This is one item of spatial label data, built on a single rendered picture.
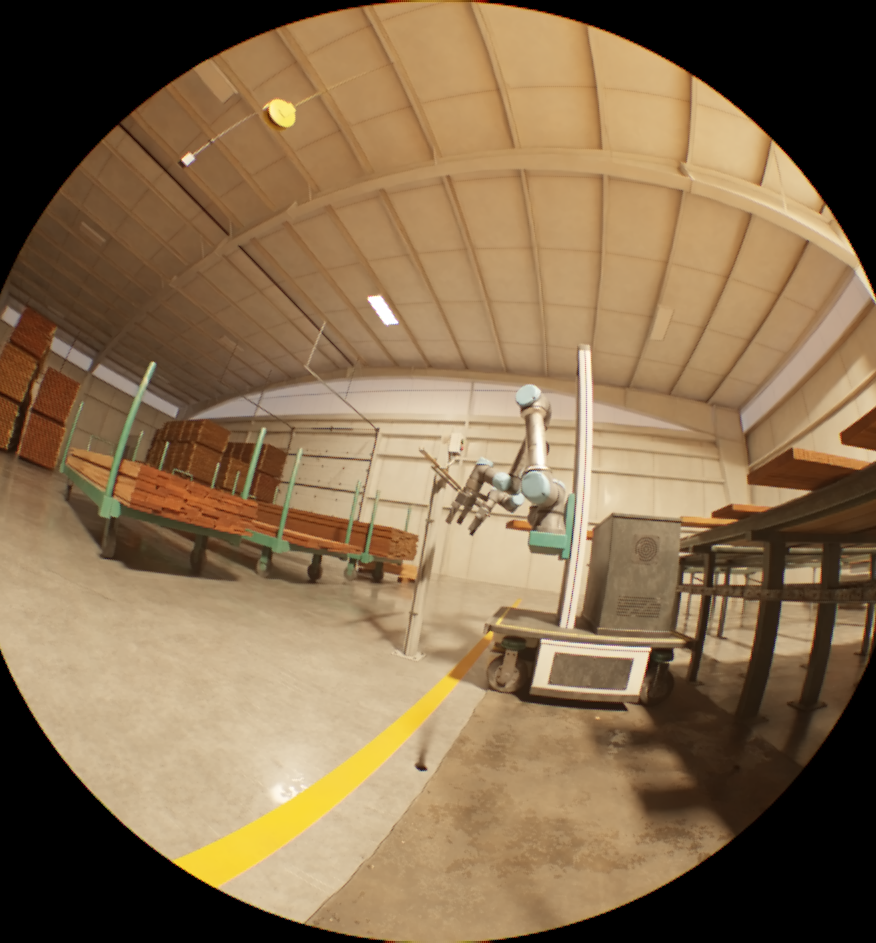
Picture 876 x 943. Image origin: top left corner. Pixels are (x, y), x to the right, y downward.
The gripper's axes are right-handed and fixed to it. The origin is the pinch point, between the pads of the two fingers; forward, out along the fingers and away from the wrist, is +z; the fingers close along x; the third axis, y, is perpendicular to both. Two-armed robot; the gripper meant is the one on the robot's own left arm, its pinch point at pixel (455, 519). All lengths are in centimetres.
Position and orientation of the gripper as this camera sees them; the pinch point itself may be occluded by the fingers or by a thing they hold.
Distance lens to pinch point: 155.8
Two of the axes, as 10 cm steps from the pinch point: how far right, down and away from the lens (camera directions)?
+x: -4.3, -1.7, -8.9
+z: -4.6, 8.8, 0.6
